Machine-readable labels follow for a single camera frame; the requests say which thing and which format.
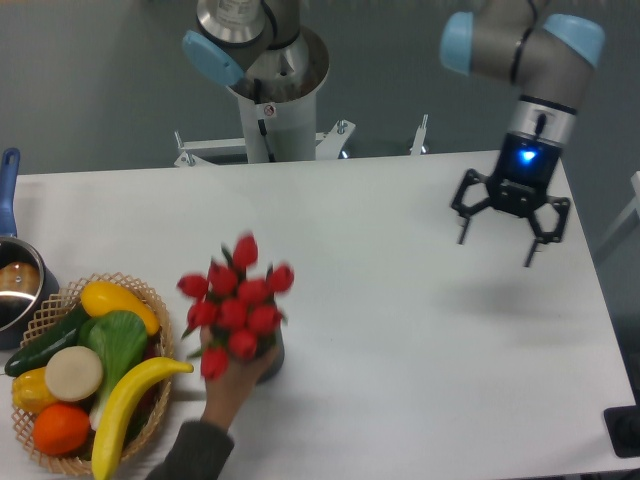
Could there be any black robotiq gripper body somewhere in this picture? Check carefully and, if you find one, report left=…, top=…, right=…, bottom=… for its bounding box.
left=487, top=133, right=562, bottom=218

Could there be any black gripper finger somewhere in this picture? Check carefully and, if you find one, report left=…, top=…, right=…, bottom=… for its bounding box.
left=524, top=196, right=571, bottom=268
left=450, top=169, right=491, bottom=245

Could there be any dark grey ribbed vase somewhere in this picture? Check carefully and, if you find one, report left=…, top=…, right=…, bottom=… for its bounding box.
left=252, top=324, right=286, bottom=385

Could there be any red tulip bouquet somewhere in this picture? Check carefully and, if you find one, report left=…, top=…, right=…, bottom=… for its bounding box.
left=177, top=233, right=295, bottom=380

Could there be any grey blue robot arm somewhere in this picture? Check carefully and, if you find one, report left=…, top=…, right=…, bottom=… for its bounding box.
left=182, top=1, right=605, bottom=246

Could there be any grey sleeved forearm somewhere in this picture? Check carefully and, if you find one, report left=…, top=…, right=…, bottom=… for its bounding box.
left=146, top=420, right=235, bottom=480

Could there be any bare human hand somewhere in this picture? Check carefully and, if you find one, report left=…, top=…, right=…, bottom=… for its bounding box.
left=200, top=347, right=280, bottom=432

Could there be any white object right edge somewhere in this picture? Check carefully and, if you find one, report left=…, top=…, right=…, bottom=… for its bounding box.
left=593, top=171, right=639, bottom=265

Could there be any black device at edge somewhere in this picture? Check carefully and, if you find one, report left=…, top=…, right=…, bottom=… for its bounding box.
left=603, top=405, right=639, bottom=458

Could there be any green bok choy toy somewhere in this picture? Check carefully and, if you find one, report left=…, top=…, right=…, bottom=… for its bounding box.
left=78, top=310, right=148, bottom=431

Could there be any yellow squash toy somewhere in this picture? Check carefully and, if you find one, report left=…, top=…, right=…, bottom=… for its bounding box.
left=80, top=281, right=160, bottom=336

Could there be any yellow plastic banana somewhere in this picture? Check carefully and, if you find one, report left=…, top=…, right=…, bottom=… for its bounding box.
left=91, top=357, right=194, bottom=480

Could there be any dark green cucumber toy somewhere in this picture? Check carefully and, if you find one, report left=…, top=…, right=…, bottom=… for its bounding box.
left=4, top=304, right=90, bottom=377

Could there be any woven wicker basket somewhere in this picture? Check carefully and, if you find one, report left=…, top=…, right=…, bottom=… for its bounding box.
left=11, top=273, right=176, bottom=479

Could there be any beige round disc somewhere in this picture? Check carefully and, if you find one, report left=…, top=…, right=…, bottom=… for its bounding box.
left=45, top=346, right=103, bottom=402

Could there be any orange plastic fruit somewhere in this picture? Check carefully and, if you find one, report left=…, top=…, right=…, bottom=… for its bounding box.
left=32, top=403, right=90, bottom=456

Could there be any yellow bell pepper toy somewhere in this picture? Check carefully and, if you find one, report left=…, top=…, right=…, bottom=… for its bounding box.
left=12, top=367, right=59, bottom=414

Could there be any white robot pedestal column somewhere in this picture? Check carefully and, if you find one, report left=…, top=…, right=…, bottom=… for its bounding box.
left=229, top=26, right=329, bottom=164

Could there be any blue handled saucepan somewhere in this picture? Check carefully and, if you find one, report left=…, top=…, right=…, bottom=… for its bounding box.
left=1, top=148, right=59, bottom=351

